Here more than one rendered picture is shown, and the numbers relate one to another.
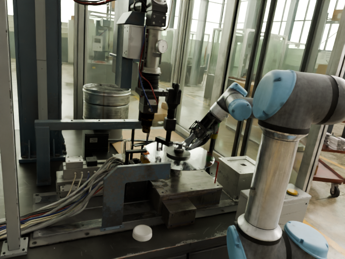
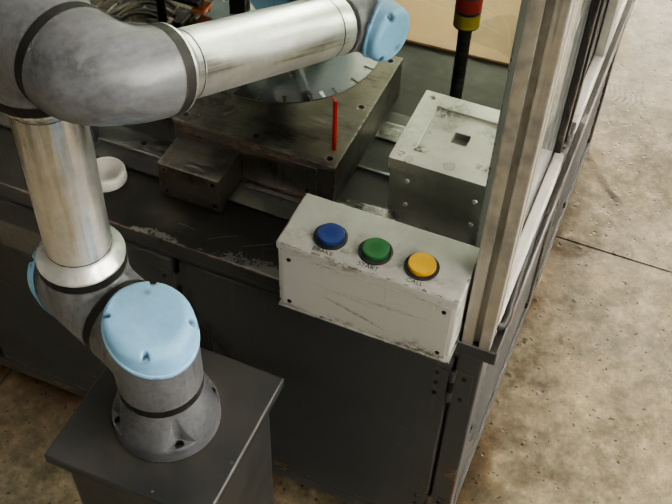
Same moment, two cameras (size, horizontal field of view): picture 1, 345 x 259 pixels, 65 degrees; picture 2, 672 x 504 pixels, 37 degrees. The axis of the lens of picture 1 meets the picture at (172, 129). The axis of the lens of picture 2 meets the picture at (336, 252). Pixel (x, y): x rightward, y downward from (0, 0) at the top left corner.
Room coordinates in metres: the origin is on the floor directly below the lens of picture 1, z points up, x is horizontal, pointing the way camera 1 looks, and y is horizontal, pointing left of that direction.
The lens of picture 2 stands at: (0.30, -1.10, 1.96)
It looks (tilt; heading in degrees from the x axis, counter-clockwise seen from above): 49 degrees down; 47
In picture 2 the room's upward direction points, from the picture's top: 2 degrees clockwise
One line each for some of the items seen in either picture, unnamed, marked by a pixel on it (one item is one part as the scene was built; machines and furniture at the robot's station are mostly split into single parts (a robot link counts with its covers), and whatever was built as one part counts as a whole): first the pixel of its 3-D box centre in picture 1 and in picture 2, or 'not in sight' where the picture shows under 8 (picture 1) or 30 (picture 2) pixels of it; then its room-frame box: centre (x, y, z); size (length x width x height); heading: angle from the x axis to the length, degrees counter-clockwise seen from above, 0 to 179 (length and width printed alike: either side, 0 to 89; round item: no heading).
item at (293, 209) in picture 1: (272, 209); (376, 278); (0.99, -0.45, 0.82); 0.28 x 0.11 x 0.15; 116
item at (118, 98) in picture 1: (106, 113); not in sight; (1.77, 0.46, 0.93); 0.31 x 0.31 x 0.36
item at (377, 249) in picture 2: not in sight; (375, 251); (0.98, -0.45, 0.90); 0.04 x 0.04 x 0.02
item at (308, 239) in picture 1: (299, 251); (150, 342); (0.64, -0.39, 0.91); 0.13 x 0.12 x 0.14; 95
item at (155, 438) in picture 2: not in sight; (163, 395); (0.64, -0.40, 0.80); 0.15 x 0.15 x 0.10
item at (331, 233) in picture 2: not in sight; (330, 237); (0.95, -0.39, 0.90); 0.04 x 0.04 x 0.02
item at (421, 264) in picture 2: (291, 192); (421, 267); (1.01, -0.52, 0.90); 0.04 x 0.04 x 0.02
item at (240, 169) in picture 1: (240, 178); (455, 172); (1.25, -0.37, 0.82); 0.18 x 0.18 x 0.15; 26
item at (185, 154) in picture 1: (178, 151); not in sight; (1.16, -0.04, 0.96); 0.11 x 0.11 x 0.03
